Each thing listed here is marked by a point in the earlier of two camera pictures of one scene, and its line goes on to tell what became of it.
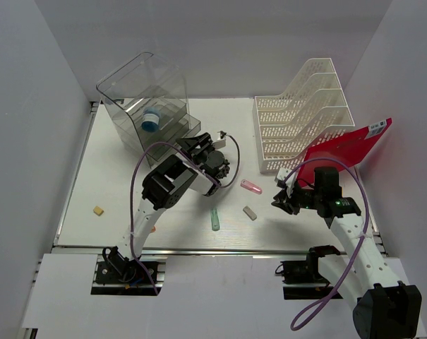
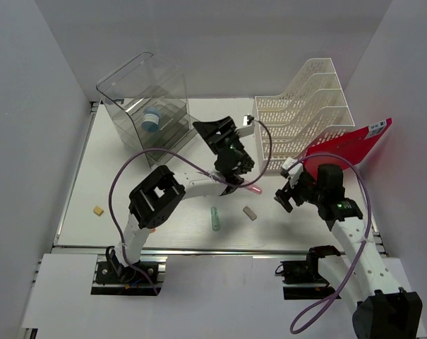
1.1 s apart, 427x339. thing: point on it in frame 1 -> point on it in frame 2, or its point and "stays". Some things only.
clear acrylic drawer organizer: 147,104 stays
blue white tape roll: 150,119 stays
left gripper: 190,143 -> 225,127
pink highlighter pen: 250,186 stays
